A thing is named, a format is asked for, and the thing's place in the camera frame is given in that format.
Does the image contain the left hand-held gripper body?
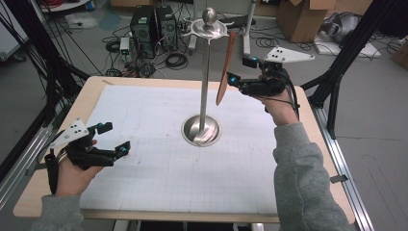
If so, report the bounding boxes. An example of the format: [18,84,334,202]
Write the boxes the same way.
[49,117,116,171]

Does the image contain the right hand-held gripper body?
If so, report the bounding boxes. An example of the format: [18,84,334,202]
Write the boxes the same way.
[238,45,317,97]

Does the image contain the wooden rice paddle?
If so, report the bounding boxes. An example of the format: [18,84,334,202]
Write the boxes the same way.
[215,30,238,107]

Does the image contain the steel utensil stand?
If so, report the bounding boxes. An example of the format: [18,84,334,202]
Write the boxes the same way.
[180,7,236,148]

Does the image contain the person's left hand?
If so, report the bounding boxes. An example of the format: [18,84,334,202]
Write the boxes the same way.
[55,138,104,197]

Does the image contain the person's right hand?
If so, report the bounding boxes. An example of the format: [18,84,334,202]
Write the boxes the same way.
[255,89,300,127]

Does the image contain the white stand legs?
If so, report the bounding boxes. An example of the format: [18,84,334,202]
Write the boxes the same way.
[188,0,258,62]

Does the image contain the white grid mat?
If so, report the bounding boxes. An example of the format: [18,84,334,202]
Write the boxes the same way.
[79,84,292,216]

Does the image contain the large open cardboard box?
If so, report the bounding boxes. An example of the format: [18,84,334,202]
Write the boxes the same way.
[276,0,339,44]

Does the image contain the small silver box green light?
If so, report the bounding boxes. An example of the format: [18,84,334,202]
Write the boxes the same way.
[118,37,132,63]

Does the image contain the grey rounded device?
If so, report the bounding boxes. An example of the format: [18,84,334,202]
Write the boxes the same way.
[321,12,363,44]

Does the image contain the white flat board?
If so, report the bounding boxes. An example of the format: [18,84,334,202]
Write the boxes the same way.
[313,31,383,60]

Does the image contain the black computer tower green label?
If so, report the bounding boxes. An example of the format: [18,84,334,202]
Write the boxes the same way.
[129,5,159,60]

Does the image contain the grey tape strip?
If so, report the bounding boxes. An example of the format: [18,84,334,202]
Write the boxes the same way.
[328,174,349,185]

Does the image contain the white round table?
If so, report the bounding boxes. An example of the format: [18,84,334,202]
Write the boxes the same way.
[38,0,94,13]

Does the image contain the small cardboard box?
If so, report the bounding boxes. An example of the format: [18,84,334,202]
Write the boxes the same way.
[391,38,408,71]

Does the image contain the coiled black cable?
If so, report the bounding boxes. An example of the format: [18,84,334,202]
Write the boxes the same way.
[255,37,281,49]
[165,52,190,70]
[105,38,121,54]

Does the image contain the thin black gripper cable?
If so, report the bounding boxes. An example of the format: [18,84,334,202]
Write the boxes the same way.
[263,71,302,122]

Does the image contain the black wrist strap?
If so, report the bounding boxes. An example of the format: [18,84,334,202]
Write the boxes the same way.
[43,153,62,195]

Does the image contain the aluminium rail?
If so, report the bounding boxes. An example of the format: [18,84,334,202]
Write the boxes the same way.
[0,104,64,210]
[309,105,375,231]

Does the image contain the black metal frame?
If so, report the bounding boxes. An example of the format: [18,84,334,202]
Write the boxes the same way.
[300,0,408,140]
[0,0,91,181]

